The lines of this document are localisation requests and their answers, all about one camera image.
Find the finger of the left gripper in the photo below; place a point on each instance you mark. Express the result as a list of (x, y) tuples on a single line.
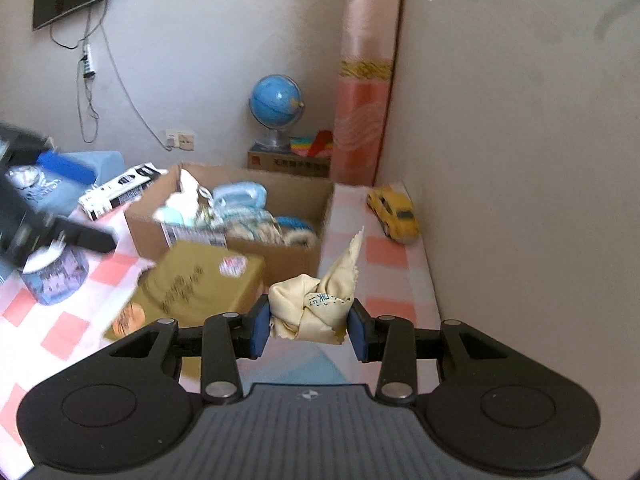
[(79, 235), (66, 167)]

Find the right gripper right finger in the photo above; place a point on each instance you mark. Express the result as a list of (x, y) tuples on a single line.
[(390, 341)]

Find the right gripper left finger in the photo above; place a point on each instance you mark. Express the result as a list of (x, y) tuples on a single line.
[(227, 338)]

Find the cream yellow cloth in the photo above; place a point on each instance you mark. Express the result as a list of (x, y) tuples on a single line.
[(315, 309)]

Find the white cloth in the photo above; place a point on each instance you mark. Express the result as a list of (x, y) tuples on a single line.
[(191, 206)]

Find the patterned drawstring pouch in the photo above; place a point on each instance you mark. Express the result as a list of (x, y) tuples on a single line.
[(224, 217)]

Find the crumpled silver plastic bag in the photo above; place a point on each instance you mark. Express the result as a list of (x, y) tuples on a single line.
[(32, 183)]

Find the round tissue canister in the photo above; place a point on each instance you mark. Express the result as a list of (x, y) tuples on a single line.
[(54, 273)]

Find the black white toothpaste box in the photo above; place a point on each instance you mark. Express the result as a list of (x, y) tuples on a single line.
[(126, 188)]

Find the red white checkered tablecloth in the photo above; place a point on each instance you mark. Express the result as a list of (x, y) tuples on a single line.
[(38, 341)]

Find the gold tissue paper pack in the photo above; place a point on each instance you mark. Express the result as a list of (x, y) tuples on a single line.
[(190, 283)]

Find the yellow toy car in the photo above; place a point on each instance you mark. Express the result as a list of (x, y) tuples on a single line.
[(395, 214)]

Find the brown cardboard box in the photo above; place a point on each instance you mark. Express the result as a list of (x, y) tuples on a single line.
[(308, 199)]

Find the small brown storage box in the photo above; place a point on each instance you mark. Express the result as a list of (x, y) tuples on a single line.
[(287, 162)]

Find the colourful folded papers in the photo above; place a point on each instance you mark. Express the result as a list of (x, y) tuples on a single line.
[(320, 145)]

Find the blue desk globe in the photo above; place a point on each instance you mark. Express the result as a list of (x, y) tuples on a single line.
[(276, 103)]

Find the pink patterned curtain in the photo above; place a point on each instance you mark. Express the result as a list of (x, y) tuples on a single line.
[(368, 51)]

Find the white wall socket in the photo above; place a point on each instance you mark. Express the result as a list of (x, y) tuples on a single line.
[(180, 140)]

